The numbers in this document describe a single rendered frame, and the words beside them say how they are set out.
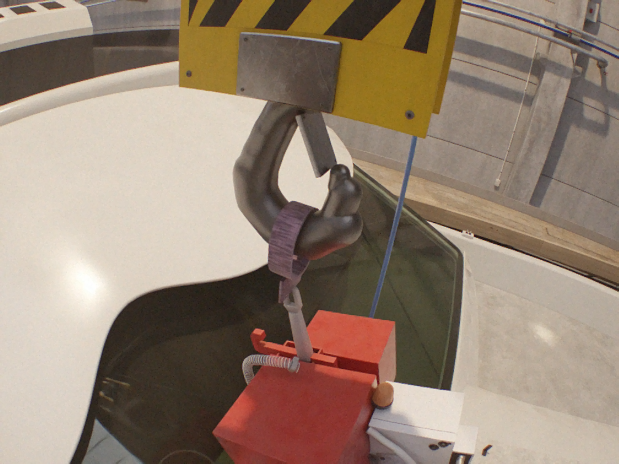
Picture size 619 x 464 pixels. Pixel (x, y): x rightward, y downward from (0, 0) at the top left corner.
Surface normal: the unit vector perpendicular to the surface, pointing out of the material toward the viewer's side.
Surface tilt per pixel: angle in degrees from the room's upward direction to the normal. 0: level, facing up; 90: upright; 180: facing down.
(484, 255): 90
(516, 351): 0
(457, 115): 90
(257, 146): 90
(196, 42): 90
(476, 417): 10
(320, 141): 63
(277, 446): 20
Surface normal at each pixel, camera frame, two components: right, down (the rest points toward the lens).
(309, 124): 0.85, -0.09
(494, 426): 0.17, -0.88
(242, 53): -0.43, 0.46
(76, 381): 0.40, -0.63
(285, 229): -0.24, -0.22
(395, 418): -0.16, -0.89
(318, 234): -0.57, 0.20
